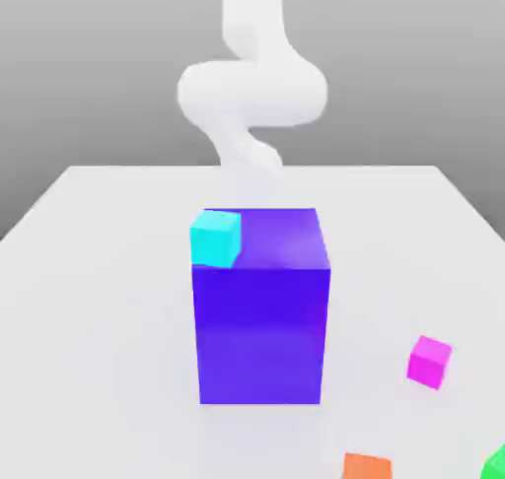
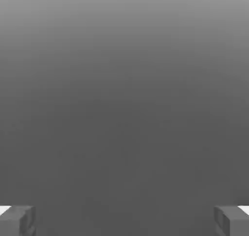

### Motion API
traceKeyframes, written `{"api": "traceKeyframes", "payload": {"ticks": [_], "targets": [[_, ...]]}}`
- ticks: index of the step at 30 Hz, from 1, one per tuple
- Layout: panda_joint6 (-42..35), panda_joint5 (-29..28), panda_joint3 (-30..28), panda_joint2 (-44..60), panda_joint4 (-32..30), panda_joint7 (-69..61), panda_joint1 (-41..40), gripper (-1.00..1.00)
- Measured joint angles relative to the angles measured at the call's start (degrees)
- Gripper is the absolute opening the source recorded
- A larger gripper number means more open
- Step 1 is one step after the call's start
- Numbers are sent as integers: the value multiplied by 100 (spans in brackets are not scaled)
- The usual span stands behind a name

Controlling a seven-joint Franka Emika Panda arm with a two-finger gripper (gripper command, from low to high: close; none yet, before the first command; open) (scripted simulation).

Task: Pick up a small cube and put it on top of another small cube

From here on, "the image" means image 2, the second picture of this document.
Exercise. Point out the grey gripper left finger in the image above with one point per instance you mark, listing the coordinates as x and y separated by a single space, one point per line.
13 222

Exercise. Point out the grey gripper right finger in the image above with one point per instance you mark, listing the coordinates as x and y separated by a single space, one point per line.
234 223

